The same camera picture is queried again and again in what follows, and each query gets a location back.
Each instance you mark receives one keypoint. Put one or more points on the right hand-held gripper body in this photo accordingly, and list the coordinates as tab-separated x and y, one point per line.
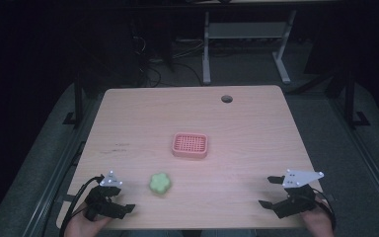
297	197

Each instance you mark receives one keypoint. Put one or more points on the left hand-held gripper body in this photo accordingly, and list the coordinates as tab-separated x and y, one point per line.
100	201

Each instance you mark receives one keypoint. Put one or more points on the green flower-shaped soap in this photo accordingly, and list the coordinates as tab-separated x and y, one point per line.
160	183

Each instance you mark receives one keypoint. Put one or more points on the pink soap dish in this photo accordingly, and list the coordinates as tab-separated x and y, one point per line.
190	145

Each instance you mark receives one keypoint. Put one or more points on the person's left hand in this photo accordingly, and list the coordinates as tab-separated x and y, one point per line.
85	225

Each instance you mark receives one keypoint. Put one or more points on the person's right hand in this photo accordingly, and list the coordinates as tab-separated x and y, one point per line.
317	222

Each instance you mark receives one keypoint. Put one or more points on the black metal stand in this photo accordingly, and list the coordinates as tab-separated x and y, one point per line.
78	98
351	98

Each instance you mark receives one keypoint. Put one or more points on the white metal desk frame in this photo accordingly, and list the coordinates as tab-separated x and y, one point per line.
245	31

